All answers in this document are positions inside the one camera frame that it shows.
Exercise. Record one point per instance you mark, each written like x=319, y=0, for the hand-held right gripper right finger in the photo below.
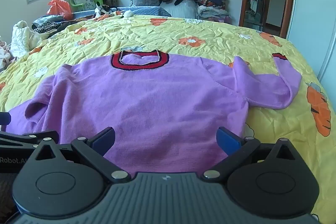
x=227, y=140

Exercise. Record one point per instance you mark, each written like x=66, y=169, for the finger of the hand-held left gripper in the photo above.
x=21, y=138
x=4, y=118

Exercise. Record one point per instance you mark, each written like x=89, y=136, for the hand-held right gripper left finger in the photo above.
x=105, y=139

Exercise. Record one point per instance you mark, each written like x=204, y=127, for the purple sweater with red collar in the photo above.
x=147, y=98

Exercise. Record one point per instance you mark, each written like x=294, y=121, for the dark striped clothes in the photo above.
x=51, y=24

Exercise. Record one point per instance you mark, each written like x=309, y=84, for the pile of folded clothes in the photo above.
x=212, y=3

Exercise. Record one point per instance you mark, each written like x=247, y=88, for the white quilted cloth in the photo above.
x=21, y=36

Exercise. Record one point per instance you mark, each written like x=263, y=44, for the yellow carrot print bedsheet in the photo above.
x=210, y=35

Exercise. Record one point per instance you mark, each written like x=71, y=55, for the orange plastic bag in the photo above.
x=59, y=8

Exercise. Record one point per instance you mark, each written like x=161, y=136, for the small white plush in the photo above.
x=128, y=14

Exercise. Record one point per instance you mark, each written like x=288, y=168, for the blue quilted bed cover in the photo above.
x=147, y=10

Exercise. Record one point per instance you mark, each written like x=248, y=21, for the green plastic stool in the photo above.
x=98, y=2

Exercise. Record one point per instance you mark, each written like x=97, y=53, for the light grey bundle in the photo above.
x=181, y=9

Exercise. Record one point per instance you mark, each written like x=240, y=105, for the white wardrobe with flower stickers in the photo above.
x=315, y=16

